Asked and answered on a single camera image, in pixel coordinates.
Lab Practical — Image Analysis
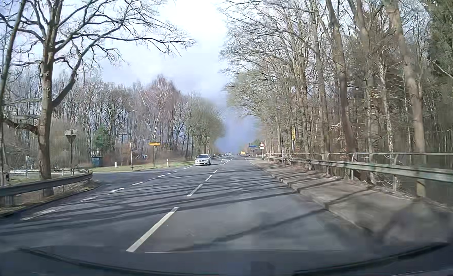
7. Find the grey metal railing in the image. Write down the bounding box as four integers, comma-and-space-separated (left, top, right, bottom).
265, 152, 453, 181

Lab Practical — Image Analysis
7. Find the car's own bonnet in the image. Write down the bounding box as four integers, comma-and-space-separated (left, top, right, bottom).
0, 235, 453, 276

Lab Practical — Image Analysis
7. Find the grey asphalt road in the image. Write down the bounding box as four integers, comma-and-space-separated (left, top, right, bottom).
0, 154, 369, 254

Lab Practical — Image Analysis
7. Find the yellow direction sign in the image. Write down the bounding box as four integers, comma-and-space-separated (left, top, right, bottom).
148, 142, 161, 168

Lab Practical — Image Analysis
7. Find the thin bare tree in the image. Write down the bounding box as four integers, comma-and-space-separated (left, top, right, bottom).
0, 0, 28, 208

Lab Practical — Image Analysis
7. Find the wood of bare trees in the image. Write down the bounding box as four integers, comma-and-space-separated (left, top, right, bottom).
0, 67, 226, 169

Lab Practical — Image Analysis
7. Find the large bare tree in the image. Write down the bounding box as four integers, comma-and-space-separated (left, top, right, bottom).
0, 0, 196, 198

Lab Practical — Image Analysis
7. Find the road sign seen from behind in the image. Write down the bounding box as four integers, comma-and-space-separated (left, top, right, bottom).
64, 128, 78, 176

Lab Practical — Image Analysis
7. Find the grey paved pavement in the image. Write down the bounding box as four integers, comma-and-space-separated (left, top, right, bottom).
249, 158, 453, 246

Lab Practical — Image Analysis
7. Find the row of bare trees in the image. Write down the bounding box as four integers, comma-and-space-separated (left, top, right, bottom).
219, 0, 453, 198

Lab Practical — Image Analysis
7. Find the grey metal guard rail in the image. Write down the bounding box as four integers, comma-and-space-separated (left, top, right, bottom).
263, 154, 453, 192
0, 169, 94, 211

